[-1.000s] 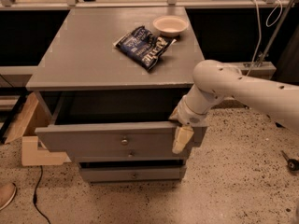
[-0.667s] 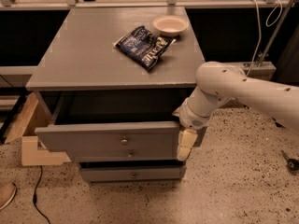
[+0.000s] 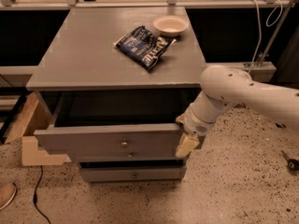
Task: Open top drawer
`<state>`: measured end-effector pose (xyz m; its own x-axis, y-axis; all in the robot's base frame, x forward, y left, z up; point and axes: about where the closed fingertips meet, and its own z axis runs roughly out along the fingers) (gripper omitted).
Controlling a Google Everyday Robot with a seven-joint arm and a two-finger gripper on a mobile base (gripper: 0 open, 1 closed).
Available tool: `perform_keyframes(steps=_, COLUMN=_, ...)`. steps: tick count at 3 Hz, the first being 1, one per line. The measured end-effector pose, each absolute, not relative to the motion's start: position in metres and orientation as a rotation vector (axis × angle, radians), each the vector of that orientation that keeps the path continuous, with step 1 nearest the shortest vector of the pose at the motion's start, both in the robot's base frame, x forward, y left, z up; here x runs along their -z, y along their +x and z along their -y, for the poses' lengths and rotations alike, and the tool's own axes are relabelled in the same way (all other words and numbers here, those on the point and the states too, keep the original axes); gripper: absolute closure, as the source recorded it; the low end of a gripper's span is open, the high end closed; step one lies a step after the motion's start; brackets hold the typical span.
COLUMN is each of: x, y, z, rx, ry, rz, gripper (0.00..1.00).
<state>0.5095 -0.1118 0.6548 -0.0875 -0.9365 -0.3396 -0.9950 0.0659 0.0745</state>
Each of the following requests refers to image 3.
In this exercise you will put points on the black caster wheel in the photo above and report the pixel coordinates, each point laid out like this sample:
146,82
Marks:
292,164

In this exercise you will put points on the wooden block stand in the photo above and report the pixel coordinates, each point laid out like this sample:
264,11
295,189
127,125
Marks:
32,117

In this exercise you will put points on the grey bottom drawer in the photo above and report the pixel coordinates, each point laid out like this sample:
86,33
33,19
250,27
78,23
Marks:
133,173

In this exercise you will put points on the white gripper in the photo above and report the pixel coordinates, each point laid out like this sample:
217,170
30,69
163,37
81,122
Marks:
196,125

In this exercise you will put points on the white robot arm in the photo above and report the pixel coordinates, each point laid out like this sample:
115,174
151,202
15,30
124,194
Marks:
221,89

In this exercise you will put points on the grey middle drawer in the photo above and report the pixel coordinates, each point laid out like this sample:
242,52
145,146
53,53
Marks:
127,157

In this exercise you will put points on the grey drawer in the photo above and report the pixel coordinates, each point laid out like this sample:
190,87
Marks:
112,123
127,157
133,173

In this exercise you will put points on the grey drawer cabinet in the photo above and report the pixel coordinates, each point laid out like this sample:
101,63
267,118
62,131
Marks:
82,57

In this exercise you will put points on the diagonal metal rod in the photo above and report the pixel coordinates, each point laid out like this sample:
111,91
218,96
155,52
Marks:
285,7

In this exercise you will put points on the tan shoe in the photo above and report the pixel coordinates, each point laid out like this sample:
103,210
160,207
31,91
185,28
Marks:
7,194

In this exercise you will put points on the white bowl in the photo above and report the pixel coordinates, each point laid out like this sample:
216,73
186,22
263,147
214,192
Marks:
170,26

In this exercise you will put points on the grey top drawer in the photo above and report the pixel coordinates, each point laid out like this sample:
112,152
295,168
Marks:
112,123

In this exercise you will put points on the blue chip bag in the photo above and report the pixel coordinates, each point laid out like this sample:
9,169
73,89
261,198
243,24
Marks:
143,46

